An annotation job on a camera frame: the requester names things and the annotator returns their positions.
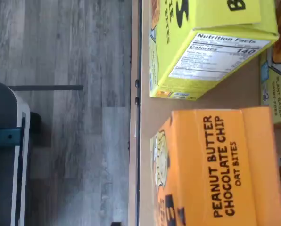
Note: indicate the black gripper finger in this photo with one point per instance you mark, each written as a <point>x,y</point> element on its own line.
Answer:
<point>3,164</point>

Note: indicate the orange Bobo's peanut butter box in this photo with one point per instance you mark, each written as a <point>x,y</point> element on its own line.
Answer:
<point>213,169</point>

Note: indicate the green Bobo's apple pie box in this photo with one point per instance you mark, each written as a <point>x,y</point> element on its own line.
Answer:
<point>201,58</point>
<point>279,82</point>

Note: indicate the black metal shelving rack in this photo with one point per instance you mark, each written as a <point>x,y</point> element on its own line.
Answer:
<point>138,47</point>

